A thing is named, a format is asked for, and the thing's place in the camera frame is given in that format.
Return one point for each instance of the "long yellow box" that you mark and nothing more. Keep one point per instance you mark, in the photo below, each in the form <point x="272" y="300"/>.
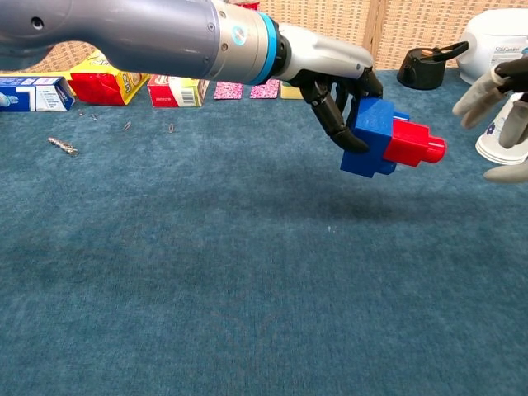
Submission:
<point x="24" y="74"/>

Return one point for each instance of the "white paper cup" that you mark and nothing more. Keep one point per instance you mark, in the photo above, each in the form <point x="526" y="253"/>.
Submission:
<point x="493" y="140"/>

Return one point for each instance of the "yellow red Lipo box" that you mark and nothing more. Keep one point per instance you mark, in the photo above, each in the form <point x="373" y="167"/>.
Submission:
<point x="103" y="86"/>

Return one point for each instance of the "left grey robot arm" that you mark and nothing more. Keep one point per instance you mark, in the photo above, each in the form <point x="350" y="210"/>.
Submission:
<point x="144" y="33"/>

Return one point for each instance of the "blue toothpaste box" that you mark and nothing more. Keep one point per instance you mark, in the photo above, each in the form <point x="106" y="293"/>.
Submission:
<point x="37" y="95"/>

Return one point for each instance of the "green and yellow sponge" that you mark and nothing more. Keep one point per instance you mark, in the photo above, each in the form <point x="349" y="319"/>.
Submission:
<point x="290" y="90"/>

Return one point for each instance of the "blue toy block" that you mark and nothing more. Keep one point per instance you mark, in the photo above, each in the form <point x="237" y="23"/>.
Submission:
<point x="373" y="123"/>

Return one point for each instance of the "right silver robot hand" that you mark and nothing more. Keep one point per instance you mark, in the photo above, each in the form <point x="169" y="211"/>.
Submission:
<point x="515" y="74"/>

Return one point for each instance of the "blue carpet table cover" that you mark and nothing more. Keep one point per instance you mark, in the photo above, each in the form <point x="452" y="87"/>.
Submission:
<point x="247" y="268"/>

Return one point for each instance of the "red toy block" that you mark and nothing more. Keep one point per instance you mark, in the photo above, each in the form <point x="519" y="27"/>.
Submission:
<point x="412" y="142"/>

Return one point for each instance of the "pink patterned card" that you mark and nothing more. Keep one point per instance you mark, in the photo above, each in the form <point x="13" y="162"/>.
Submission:
<point x="265" y="90"/>

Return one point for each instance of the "red snack box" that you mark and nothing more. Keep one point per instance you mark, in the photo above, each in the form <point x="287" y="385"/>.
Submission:
<point x="173" y="92"/>

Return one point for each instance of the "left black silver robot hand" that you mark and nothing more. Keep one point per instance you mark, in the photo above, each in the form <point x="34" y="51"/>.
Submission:
<point x="326" y="53"/>

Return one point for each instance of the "silver foil wrapped stick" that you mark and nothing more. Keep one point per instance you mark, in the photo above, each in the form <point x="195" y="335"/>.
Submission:
<point x="64" y="146"/>

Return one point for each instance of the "woven folding screen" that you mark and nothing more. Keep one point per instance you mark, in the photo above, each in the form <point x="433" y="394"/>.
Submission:
<point x="330" y="20"/>

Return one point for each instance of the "white round lidded container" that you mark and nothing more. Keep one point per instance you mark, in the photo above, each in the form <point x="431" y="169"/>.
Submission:
<point x="486" y="45"/>

